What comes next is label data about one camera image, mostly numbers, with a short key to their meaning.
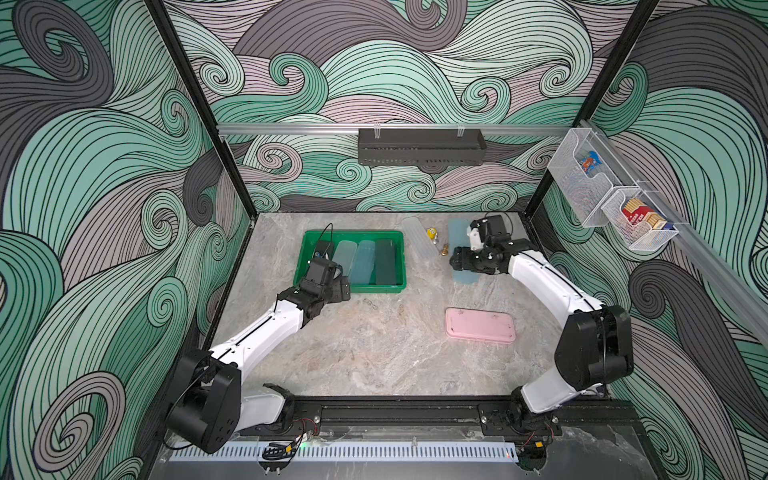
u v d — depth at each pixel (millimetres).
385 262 1019
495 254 631
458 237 880
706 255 564
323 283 668
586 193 817
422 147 960
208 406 398
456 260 810
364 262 1037
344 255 1080
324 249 1076
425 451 698
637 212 659
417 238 1110
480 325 895
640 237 629
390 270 994
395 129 959
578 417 744
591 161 831
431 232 1108
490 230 687
